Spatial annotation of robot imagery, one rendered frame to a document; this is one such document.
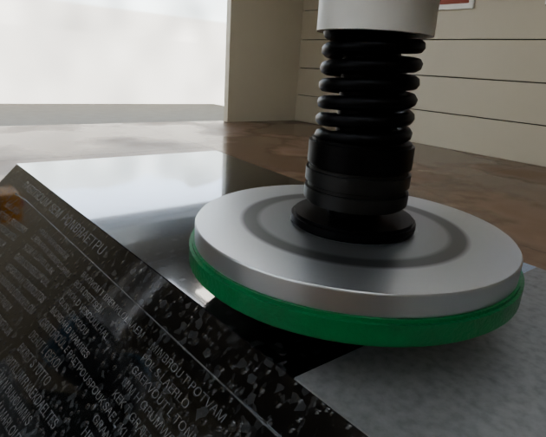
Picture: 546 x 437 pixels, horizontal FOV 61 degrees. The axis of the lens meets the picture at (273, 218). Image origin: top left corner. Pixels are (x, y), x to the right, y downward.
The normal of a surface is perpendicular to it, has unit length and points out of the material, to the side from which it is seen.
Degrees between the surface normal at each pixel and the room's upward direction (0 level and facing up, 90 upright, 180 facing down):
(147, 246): 0
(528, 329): 0
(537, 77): 90
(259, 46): 90
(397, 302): 90
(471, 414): 0
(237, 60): 90
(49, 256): 45
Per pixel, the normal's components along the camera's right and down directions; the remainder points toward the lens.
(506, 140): -0.77, 0.15
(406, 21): 0.23, 0.32
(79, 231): -0.50, -0.56
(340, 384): 0.06, -0.95
